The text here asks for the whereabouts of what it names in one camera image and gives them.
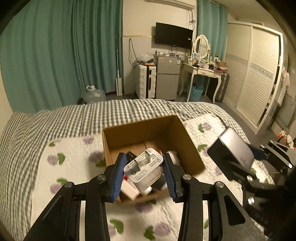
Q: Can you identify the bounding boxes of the white oval mirror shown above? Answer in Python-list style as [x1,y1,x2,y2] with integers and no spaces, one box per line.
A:
[193,35,211,60]

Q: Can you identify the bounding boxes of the clear water jug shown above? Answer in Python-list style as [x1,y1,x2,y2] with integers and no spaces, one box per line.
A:
[85,85,107,105]

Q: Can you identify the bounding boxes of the long black box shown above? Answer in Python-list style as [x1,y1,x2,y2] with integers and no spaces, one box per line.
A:
[126,151,139,163]

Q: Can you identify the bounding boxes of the silver small fridge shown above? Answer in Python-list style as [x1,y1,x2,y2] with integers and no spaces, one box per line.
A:
[155,54,181,101]

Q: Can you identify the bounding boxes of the wide teal curtain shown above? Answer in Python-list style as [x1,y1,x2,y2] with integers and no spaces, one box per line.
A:
[0,0,124,114]

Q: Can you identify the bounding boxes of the white air conditioner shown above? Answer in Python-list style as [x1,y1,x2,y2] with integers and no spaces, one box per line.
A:
[146,0,197,10]

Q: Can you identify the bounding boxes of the white floral quilt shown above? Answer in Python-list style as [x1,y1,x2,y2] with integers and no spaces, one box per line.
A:
[30,113,275,241]

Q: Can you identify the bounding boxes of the white small box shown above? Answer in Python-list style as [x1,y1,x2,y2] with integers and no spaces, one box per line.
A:
[120,178,140,200]

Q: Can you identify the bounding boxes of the brown suitcase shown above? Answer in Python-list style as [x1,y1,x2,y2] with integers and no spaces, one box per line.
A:
[215,72,231,103]

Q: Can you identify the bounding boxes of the white ribbed suitcase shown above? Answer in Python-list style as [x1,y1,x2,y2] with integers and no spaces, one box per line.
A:
[135,65,157,99]

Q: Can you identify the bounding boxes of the hanging white clothes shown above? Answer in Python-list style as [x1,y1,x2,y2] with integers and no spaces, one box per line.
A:
[276,66,291,107]

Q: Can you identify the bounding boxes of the clear plastic bag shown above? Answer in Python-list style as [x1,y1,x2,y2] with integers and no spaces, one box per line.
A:
[138,54,154,66]

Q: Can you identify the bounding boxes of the black wall television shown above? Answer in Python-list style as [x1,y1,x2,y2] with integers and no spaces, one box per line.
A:
[154,22,194,49]

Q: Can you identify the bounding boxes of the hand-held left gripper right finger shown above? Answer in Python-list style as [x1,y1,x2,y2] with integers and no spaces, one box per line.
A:
[162,152,265,241]

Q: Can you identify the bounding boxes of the blue laundry basket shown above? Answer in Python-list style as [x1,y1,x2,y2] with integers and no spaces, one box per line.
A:
[188,85,204,101]

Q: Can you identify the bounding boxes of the black wall cables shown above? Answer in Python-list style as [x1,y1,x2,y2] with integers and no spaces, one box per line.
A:
[128,38,139,67]

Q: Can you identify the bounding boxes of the white louvred wardrobe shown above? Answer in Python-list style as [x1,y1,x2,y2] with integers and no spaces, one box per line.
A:
[224,22,285,127]

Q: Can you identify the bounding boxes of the narrow teal curtain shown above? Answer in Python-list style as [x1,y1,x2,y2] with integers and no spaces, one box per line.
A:
[196,0,229,61]

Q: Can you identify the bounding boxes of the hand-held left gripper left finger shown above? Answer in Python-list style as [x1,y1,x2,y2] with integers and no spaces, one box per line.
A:
[23,152,127,241]

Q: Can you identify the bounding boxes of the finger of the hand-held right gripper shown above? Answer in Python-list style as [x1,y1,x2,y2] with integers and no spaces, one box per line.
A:
[246,139,296,168]
[225,160,275,193]

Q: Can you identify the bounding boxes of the white charger adapter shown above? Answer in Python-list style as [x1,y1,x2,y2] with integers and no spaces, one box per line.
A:
[123,148,164,194]

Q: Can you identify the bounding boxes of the black rectangular power bank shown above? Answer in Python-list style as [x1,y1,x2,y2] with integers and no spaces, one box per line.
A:
[207,127,255,181]

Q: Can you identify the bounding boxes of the white dressing table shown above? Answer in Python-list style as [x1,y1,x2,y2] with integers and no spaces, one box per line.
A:
[180,62,224,103]

